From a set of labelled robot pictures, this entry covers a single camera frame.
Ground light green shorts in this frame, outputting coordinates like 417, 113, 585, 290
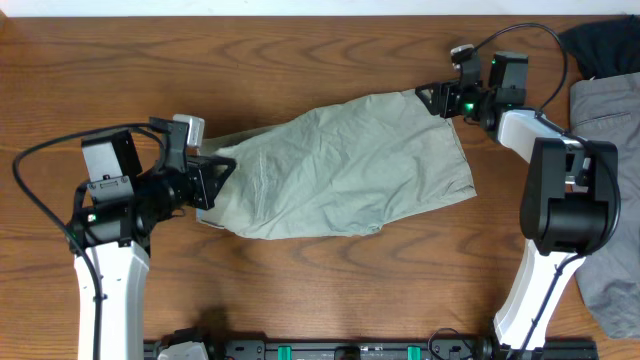
196, 90, 476, 240

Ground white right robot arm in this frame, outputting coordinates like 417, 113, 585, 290
415, 45, 621, 359

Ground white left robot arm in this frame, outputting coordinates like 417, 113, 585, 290
67, 114, 236, 359

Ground grey folded trousers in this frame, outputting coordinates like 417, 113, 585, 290
569, 72, 640, 341

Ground black garment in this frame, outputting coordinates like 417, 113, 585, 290
559, 15, 639, 79

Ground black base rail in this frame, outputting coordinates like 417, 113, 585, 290
144, 327, 601, 360

